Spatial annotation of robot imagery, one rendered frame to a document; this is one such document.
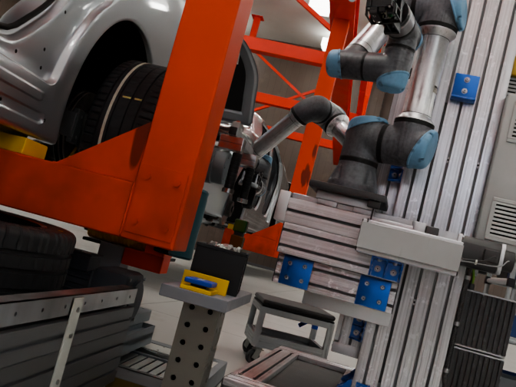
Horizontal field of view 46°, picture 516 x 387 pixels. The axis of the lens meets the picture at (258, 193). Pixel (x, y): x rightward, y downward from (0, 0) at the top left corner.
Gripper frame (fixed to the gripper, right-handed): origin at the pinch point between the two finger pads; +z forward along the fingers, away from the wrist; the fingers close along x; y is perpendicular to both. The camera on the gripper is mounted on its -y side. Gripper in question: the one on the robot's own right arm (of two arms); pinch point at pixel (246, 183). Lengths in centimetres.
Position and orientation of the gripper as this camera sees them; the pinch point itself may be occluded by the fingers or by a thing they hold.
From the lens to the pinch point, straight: 251.1
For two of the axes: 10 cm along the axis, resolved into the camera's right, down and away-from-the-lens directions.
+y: 2.5, -9.6, 0.8
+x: 9.6, 2.4, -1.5
